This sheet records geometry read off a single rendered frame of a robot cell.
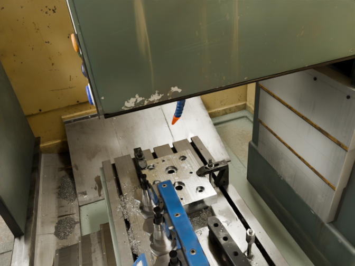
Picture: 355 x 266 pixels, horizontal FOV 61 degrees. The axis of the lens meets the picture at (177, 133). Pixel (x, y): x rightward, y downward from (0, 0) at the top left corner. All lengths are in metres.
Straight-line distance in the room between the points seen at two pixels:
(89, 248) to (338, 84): 1.12
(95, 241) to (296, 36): 1.16
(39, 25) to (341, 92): 1.43
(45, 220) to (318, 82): 1.35
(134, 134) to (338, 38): 1.45
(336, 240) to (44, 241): 1.22
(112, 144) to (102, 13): 1.47
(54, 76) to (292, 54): 1.50
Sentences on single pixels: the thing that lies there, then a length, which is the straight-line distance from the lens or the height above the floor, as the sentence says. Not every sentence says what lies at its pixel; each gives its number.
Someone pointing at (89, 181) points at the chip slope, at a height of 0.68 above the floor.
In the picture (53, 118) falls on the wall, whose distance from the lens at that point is 1.98.
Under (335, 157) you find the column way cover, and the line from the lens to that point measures 1.03.
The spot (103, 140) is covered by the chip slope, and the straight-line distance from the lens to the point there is 1.87.
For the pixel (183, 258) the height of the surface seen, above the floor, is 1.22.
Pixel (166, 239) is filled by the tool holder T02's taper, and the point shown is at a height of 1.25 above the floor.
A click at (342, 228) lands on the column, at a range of 1.21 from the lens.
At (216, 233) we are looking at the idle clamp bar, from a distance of 1.04.
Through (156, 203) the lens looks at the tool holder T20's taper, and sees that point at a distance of 0.77.
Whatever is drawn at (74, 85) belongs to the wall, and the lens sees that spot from 1.88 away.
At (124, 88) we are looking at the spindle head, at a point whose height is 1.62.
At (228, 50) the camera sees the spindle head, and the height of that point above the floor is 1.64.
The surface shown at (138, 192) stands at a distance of 0.84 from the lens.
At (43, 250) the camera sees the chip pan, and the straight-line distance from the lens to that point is 1.55.
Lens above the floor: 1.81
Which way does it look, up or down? 35 degrees down
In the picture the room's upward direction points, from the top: 6 degrees counter-clockwise
